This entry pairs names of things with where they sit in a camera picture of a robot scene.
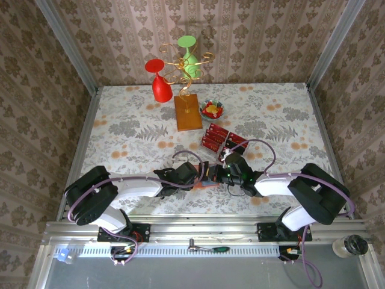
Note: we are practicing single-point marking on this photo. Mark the orange card holder wallet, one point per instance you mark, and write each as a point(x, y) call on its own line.
point(210, 186)

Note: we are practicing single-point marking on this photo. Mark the red VIP card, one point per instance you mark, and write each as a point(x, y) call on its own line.
point(222, 129)
point(237, 138)
point(217, 137)
point(212, 145)

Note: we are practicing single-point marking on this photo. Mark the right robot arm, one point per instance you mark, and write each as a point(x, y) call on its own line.
point(319, 195)

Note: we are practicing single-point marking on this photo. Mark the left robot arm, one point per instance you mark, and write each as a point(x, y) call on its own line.
point(135, 186)

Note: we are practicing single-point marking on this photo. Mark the small bowl of candies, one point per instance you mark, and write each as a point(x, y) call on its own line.
point(212, 116)

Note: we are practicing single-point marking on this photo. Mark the yellow candy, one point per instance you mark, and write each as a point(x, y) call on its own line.
point(212, 109)

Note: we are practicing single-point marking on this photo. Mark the floral tablecloth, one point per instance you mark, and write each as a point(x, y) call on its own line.
point(135, 105)

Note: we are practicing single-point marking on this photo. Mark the red wine glass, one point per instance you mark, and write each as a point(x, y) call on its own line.
point(162, 90)

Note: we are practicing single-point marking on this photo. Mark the black connector yellow plug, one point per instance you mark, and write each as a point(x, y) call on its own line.
point(288, 251)
point(123, 251)

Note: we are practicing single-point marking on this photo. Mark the grey metal panel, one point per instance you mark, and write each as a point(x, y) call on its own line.
point(195, 274)

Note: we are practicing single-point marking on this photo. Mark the green wine glass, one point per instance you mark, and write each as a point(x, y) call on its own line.
point(189, 63)

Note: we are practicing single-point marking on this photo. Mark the blue connector block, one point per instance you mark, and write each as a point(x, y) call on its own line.
point(63, 256)

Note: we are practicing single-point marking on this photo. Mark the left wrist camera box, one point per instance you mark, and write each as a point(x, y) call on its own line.
point(170, 162)

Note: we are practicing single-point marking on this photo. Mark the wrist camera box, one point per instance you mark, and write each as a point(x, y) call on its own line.
point(226, 153)
point(170, 162)

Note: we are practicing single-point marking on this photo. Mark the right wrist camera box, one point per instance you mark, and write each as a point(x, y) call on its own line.
point(226, 153)

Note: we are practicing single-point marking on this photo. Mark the aluminium mounting rail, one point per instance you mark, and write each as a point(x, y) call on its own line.
point(204, 230)

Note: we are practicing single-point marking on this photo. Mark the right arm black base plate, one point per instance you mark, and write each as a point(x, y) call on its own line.
point(264, 233)

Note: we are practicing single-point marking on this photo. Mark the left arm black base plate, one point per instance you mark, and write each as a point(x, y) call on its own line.
point(144, 231)

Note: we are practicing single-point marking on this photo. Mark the aluminium table side rail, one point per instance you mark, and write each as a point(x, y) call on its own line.
point(323, 129)
point(90, 120)

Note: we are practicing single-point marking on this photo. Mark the aluminium frame post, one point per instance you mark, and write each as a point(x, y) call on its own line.
point(334, 45)
point(69, 45)

